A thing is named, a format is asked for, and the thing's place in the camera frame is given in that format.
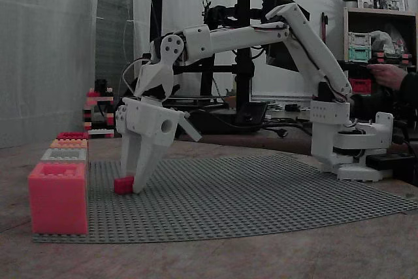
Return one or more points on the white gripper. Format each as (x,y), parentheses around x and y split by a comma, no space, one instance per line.
(147,121)

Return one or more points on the small red brick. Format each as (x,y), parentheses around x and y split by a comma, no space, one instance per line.
(123,186)

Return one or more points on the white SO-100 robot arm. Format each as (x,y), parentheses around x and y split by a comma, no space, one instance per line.
(310,47)

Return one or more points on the black sleeved forearm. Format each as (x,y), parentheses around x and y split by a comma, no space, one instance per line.
(409,92)

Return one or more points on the pink hollow Lego block stack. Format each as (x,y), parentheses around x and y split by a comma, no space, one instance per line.
(58,204)

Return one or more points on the grey studded baseplate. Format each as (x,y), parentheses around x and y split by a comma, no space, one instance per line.
(245,200)

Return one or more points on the person's bare hand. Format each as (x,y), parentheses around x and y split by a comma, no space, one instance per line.
(388,76)

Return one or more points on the red flat brick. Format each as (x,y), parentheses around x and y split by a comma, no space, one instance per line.
(72,135)

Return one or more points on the orange brick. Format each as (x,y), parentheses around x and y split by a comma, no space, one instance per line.
(68,144)

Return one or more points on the grey brick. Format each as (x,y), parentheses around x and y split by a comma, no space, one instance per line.
(63,155)

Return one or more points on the small black webcam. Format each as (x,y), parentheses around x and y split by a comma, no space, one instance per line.
(102,85)

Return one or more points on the black 3D printer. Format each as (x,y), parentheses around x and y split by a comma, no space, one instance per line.
(243,63)

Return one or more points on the sheer grey curtain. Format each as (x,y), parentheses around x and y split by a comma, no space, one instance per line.
(49,47)

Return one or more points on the black monitor screen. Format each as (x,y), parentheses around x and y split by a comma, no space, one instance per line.
(284,53)

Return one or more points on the red plastic crate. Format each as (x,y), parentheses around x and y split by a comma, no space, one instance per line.
(359,85)

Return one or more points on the wooden shelf unit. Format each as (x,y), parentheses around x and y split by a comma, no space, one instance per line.
(347,37)

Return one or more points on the white and green crates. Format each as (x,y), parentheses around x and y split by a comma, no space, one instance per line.
(359,46)

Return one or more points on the brick tower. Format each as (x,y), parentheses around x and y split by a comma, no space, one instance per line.
(98,122)

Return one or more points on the white picture frame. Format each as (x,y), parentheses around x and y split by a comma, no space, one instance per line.
(380,3)

